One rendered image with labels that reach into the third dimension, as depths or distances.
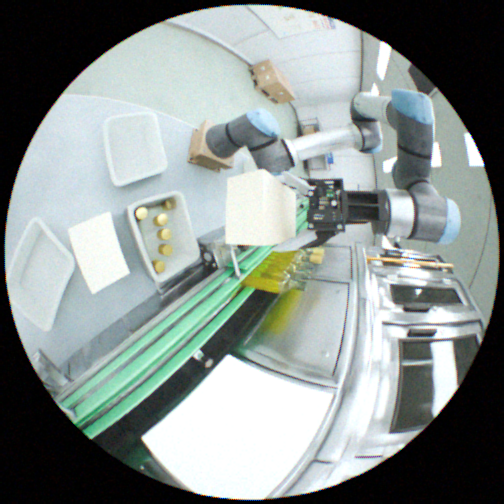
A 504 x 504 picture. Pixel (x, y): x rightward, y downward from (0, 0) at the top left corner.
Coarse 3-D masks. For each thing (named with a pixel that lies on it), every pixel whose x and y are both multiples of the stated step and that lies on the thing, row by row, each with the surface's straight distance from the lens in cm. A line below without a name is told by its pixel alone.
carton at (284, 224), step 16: (240, 176) 27; (256, 176) 25; (272, 176) 27; (240, 192) 26; (256, 192) 24; (272, 192) 26; (288, 192) 34; (240, 208) 25; (256, 208) 23; (272, 208) 25; (288, 208) 33; (240, 224) 25; (256, 224) 23; (272, 224) 25; (288, 224) 32; (240, 240) 25; (256, 240) 23; (272, 240) 25
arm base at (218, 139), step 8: (216, 128) 60; (224, 128) 57; (208, 136) 60; (216, 136) 58; (224, 136) 56; (208, 144) 59; (216, 144) 58; (224, 144) 57; (232, 144) 56; (216, 152) 59; (224, 152) 59; (232, 152) 60
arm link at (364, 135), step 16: (352, 128) 64; (368, 128) 66; (272, 144) 53; (288, 144) 55; (304, 144) 56; (320, 144) 58; (336, 144) 60; (352, 144) 64; (368, 144) 66; (256, 160) 55; (272, 160) 53; (288, 160) 54
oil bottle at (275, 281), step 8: (256, 272) 50; (264, 272) 49; (272, 272) 48; (280, 272) 48; (248, 280) 51; (256, 280) 49; (264, 280) 47; (272, 280) 46; (280, 280) 45; (288, 280) 46; (256, 288) 51; (264, 288) 49; (272, 288) 48; (280, 288) 46; (288, 288) 47
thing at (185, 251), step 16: (176, 192) 46; (160, 208) 51; (176, 208) 50; (144, 224) 48; (176, 224) 52; (144, 240) 48; (160, 240) 50; (176, 240) 52; (192, 240) 48; (144, 256) 41; (160, 256) 50; (176, 256) 53; (192, 256) 49; (176, 272) 46
